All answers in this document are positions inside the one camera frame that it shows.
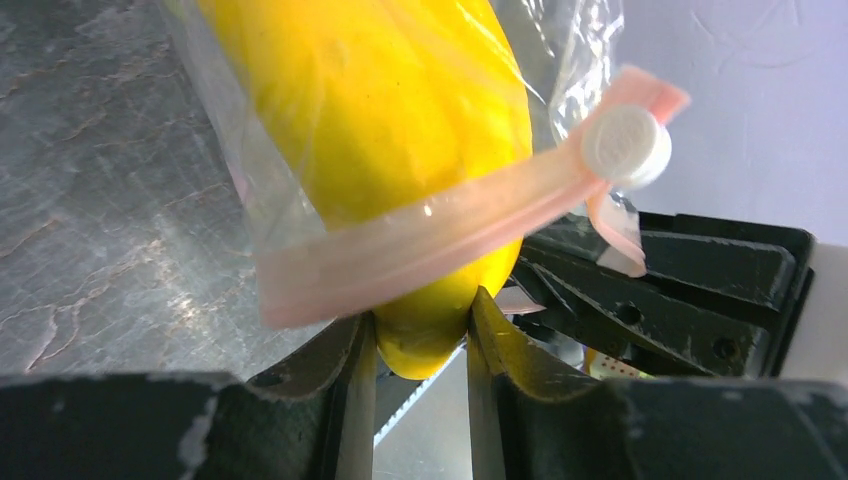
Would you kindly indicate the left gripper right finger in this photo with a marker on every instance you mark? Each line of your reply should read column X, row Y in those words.
column 534, row 417

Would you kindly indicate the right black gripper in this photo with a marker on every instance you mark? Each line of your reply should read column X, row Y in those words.
column 720, row 298

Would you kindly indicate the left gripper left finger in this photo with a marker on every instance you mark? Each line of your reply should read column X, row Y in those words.
column 309, row 416

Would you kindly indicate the clear polka dot zip bag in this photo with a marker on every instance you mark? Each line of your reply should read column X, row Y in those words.
column 595, row 128

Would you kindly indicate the yellow banana bunch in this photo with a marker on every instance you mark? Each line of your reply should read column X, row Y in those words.
column 379, row 112

